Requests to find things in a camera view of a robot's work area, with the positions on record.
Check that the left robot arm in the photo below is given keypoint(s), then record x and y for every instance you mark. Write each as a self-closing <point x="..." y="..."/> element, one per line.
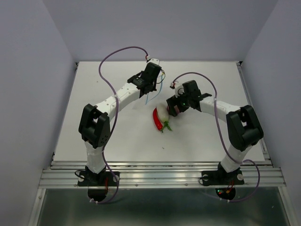
<point x="94" y="125"/>

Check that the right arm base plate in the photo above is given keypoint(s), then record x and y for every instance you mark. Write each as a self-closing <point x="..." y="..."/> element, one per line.
<point x="220" y="178"/>

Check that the white radish with leaves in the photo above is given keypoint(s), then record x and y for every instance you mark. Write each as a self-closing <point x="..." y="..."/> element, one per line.
<point x="163" y="116"/>

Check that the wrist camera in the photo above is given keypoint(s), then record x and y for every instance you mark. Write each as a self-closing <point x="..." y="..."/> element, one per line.
<point x="152" y="60"/>
<point x="177" y="87"/>

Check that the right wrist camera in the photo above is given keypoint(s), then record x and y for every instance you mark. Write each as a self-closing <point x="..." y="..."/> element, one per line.
<point x="177" y="87"/>

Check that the clear zip top bag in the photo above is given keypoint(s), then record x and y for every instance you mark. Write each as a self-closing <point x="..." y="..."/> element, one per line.
<point x="158" y="88"/>

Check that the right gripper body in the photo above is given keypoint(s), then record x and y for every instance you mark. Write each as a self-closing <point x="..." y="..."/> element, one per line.
<point x="182" y="101"/>

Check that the red chili pepper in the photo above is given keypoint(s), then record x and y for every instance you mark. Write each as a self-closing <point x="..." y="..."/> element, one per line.
<point x="156" y="120"/>

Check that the aluminium mounting rail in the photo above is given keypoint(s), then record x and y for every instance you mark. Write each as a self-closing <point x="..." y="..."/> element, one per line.
<point x="141" y="175"/>

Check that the purple onion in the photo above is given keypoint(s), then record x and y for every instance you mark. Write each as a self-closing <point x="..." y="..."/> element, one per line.
<point x="176" y="110"/>

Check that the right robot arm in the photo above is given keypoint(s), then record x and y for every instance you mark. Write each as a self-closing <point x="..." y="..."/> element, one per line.
<point x="244" y="129"/>

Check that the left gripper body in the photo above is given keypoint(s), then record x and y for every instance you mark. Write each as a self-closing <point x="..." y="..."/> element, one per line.
<point x="153" y="86"/>

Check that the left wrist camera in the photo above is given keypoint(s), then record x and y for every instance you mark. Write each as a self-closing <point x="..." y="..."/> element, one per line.
<point x="152" y="60"/>

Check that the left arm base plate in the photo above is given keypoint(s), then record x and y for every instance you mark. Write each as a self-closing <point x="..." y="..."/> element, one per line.
<point x="104" y="179"/>

